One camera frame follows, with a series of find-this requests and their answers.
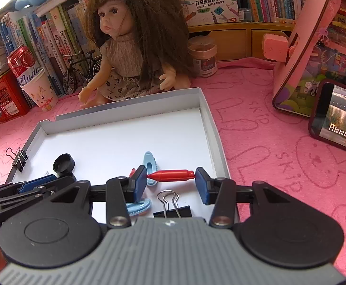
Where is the red drink can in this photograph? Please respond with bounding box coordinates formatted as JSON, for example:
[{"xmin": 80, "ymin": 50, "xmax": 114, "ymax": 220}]
[{"xmin": 7, "ymin": 45, "xmax": 38, "ymax": 79}]

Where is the pink triangular toy house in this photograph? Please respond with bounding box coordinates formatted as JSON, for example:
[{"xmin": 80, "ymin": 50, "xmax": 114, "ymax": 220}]
[{"xmin": 262, "ymin": 0, "xmax": 346, "ymax": 119}]

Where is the pink printed blanket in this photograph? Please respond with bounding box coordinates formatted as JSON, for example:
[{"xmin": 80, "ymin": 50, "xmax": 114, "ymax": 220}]
[{"xmin": 0, "ymin": 56, "xmax": 346, "ymax": 278}]

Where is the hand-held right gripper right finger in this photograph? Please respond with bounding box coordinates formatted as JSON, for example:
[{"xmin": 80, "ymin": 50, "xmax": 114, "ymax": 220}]
[{"xmin": 195, "ymin": 167, "xmax": 284, "ymax": 230}]

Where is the smartphone with lit screen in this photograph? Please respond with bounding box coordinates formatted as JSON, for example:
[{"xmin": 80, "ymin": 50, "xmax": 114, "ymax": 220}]
[{"xmin": 308, "ymin": 79, "xmax": 346, "ymax": 157}]

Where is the large black binder clip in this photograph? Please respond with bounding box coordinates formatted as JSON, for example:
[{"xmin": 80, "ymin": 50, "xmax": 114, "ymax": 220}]
[{"xmin": 153, "ymin": 190, "xmax": 191, "ymax": 219}]

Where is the white pencil-print carton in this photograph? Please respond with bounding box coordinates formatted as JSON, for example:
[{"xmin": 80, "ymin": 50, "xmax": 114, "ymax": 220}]
[{"xmin": 176, "ymin": 0, "xmax": 239, "ymax": 27}]

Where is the brown lidded jar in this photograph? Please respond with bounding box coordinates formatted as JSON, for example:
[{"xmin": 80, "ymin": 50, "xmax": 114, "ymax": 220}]
[{"xmin": 188, "ymin": 36, "xmax": 218, "ymax": 78}]

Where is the red plastic basket with label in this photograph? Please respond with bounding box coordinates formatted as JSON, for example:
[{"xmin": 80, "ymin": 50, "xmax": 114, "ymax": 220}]
[{"xmin": 0, "ymin": 71, "xmax": 31, "ymax": 130}]

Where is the blue hair clip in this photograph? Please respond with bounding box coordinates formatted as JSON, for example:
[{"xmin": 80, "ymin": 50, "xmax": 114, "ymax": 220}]
[
  {"xmin": 125, "ymin": 197, "xmax": 152, "ymax": 217},
  {"xmin": 143, "ymin": 151, "xmax": 159, "ymax": 186}
]

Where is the wooden drawer unit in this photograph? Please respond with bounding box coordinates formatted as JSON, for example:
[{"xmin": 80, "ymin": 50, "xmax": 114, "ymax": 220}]
[{"xmin": 188, "ymin": 21, "xmax": 298, "ymax": 62}]

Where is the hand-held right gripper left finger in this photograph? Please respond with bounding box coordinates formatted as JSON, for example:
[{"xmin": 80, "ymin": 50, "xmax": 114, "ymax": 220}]
[{"xmin": 51, "ymin": 165, "xmax": 148, "ymax": 230}]

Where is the white cat paper cup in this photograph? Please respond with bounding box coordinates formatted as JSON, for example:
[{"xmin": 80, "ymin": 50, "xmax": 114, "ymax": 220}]
[{"xmin": 21, "ymin": 67, "xmax": 59, "ymax": 112}]

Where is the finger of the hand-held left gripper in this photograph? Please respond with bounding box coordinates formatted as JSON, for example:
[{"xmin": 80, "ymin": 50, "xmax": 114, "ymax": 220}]
[
  {"xmin": 0, "ymin": 175, "xmax": 76, "ymax": 199},
  {"xmin": 0, "ymin": 190, "xmax": 56, "ymax": 208}
]

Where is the white cardboard box tray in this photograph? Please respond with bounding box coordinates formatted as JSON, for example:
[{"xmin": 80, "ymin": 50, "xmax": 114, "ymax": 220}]
[{"xmin": 5, "ymin": 87, "xmax": 239, "ymax": 224}]

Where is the brown-haired doll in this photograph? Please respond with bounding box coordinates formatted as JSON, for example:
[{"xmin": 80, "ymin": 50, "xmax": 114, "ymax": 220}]
[{"xmin": 78, "ymin": 0, "xmax": 193, "ymax": 109}]

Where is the black miniature bicycle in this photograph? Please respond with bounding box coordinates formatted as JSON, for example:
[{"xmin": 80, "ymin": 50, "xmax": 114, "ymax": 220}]
[{"xmin": 62, "ymin": 50, "xmax": 103, "ymax": 95}]

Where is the small black binder clip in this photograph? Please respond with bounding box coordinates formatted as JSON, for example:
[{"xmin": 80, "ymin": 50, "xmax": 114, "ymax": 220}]
[{"xmin": 6, "ymin": 147, "xmax": 29, "ymax": 173}]

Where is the small dark bottle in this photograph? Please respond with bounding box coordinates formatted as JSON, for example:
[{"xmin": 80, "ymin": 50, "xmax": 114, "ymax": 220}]
[{"xmin": 239, "ymin": 0, "xmax": 252, "ymax": 23}]

